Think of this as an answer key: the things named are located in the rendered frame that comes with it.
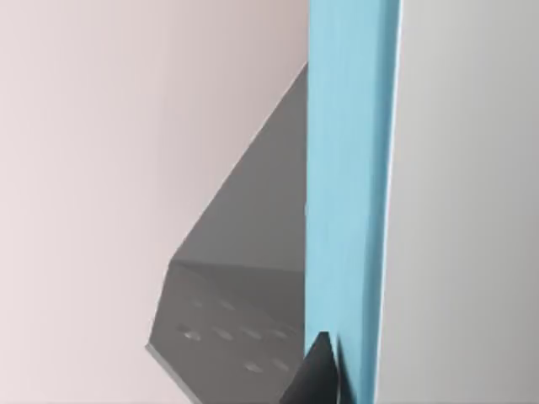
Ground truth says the light blue drawer front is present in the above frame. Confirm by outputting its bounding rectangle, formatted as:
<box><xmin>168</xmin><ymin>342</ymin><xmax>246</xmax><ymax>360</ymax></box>
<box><xmin>301</xmin><ymin>0</ymin><xmax>402</xmax><ymax>404</ymax></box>

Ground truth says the grey pierced drawer inside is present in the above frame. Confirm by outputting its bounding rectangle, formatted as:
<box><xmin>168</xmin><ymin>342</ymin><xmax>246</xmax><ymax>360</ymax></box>
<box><xmin>145</xmin><ymin>61</ymin><xmax>310</xmax><ymax>404</ymax></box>

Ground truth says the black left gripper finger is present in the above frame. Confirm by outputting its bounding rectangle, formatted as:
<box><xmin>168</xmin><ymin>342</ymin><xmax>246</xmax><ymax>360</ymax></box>
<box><xmin>279</xmin><ymin>331</ymin><xmax>343</xmax><ymax>404</ymax></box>

